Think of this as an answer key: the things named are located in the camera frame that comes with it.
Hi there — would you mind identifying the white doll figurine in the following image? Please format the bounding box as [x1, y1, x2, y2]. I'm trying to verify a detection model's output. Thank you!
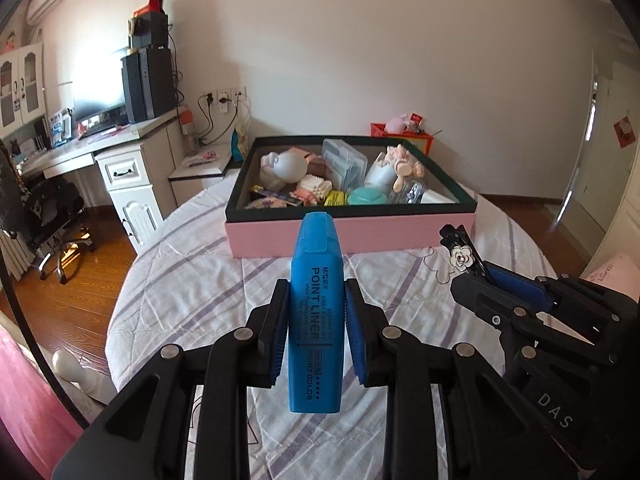
[260, 150, 307, 186]

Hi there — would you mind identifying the blue highlighter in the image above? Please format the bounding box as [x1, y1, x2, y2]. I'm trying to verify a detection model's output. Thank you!
[287, 212, 346, 415]

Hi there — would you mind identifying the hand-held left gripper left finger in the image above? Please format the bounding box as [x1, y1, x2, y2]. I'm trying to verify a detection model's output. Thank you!
[50, 277, 291, 480]

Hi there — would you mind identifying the black office chair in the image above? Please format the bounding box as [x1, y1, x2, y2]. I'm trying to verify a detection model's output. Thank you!
[0, 140, 98, 286]

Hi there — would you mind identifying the black keyboard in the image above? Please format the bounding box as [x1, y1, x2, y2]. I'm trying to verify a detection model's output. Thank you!
[77, 122, 128, 138]

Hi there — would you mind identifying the black computer tower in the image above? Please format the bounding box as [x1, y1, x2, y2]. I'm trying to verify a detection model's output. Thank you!
[120, 46, 176, 123]

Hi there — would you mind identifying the pink cardboard box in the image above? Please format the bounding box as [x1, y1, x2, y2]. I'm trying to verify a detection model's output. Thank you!
[224, 135, 478, 260]

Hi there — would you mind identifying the beige curtain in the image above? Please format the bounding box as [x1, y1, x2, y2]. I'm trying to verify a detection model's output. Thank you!
[0, 232, 28, 281]

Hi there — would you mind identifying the black power cable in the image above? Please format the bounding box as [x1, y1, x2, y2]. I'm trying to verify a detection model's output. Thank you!
[197, 97, 238, 143]

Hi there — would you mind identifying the black computer monitor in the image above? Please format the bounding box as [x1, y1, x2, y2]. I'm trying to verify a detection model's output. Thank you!
[72, 47, 128, 121]

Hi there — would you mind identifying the white bed frame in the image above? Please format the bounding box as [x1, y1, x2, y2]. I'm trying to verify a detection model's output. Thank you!
[0, 310, 121, 406]

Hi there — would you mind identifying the black printed jacket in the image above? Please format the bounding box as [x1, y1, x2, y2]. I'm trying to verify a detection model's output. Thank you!
[0, 142, 26, 231]

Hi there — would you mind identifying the white desk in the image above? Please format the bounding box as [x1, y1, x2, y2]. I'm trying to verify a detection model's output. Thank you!
[10, 110, 193, 256]

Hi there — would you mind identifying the clear plastic packet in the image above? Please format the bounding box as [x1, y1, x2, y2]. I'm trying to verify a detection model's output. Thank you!
[400, 180, 428, 205]

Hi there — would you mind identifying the red toy box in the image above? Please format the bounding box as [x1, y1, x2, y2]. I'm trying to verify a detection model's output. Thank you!
[370, 121, 435, 158]

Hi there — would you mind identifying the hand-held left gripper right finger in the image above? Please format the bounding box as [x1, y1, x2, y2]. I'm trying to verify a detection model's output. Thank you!
[344, 277, 591, 480]

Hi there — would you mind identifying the blue snack bag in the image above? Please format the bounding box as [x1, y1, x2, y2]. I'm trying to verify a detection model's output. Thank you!
[230, 120, 251, 161]

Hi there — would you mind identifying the white side cabinet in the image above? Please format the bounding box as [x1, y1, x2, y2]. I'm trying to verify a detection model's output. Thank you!
[167, 152, 246, 208]

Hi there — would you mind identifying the teal round case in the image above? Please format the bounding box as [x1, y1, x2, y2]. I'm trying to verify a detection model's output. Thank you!
[347, 186, 388, 206]

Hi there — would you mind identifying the pink bedspread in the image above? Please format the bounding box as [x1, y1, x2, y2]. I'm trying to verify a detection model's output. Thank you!
[0, 310, 86, 480]

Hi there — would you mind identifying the white glass-door cabinet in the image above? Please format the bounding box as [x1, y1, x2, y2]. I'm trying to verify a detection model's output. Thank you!
[0, 42, 48, 131]

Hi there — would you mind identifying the pink printed cushion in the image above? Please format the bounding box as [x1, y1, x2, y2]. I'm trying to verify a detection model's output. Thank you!
[582, 252, 640, 306]

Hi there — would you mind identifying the clear dental flosser pack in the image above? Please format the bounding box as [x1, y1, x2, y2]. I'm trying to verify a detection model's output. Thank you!
[321, 139, 368, 188]

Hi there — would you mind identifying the small white block figure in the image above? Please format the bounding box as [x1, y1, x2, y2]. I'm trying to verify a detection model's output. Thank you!
[295, 175, 333, 206]

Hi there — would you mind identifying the black flower hair clip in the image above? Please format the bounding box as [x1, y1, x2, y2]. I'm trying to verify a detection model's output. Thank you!
[439, 225, 486, 276]

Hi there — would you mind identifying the dark blue gold box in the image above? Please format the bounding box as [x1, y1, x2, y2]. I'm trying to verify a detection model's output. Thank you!
[252, 185, 303, 206]

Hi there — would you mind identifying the rose gold metal canister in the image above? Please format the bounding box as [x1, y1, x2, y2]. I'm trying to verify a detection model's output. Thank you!
[289, 147, 327, 178]

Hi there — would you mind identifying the black speaker box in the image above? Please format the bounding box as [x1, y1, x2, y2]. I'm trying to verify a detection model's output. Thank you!
[127, 12, 170, 51]

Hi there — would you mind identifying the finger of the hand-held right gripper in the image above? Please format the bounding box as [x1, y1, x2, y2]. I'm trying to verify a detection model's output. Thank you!
[482, 262, 558, 311]
[449, 274, 531, 333]

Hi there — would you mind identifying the red door decoration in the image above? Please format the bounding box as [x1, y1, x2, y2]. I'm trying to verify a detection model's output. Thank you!
[614, 115, 637, 148]

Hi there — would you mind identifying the orange-capped bottle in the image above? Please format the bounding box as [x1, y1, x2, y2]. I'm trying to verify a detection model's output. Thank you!
[180, 107, 198, 156]

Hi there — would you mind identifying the blue white box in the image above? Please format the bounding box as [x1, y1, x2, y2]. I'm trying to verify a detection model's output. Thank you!
[47, 110, 71, 148]

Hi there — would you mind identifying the small pink-haired doll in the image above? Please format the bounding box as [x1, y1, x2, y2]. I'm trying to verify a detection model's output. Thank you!
[390, 145, 426, 191]

